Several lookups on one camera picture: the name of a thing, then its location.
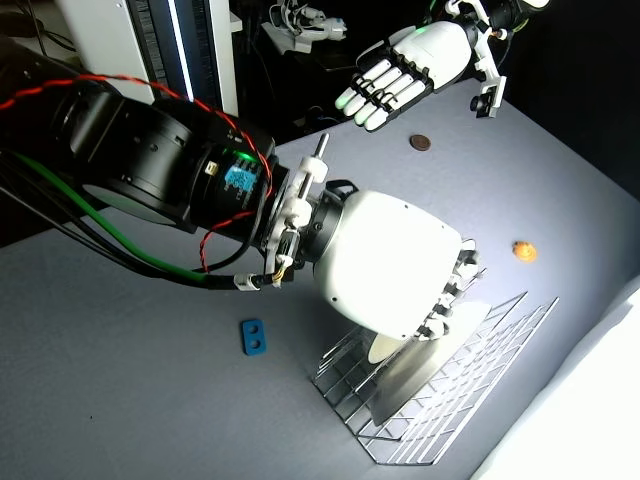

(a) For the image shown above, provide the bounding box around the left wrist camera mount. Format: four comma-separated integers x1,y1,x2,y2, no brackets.
444,0,509,120

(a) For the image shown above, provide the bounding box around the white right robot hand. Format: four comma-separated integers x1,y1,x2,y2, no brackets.
312,189,489,344

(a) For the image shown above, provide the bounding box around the silver wire plate rack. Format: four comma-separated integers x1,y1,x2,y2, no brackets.
310,267,560,452

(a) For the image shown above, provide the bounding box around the small orange spiral toy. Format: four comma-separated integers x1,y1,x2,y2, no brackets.
512,240,539,264

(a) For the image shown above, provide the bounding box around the blue block with two holes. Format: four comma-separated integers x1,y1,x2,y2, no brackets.
240,319,268,357

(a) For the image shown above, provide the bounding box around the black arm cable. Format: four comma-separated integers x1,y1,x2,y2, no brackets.
0,147,264,277

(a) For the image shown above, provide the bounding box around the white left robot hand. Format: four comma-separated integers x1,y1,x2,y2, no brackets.
334,20,474,132

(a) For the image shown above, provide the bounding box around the spare white robot hand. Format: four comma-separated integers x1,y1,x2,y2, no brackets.
262,0,349,54

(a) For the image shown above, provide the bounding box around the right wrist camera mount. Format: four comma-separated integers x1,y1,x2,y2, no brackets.
262,132,331,291

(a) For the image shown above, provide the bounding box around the white robot torso column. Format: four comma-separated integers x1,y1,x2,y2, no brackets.
54,0,240,119

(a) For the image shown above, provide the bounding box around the red black twisted wire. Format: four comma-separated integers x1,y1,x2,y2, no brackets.
0,73,275,274

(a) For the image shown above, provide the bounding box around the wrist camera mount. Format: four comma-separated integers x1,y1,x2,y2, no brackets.
444,0,509,120
262,132,331,291

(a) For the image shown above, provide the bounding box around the green cable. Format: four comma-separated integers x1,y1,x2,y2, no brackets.
12,152,261,292

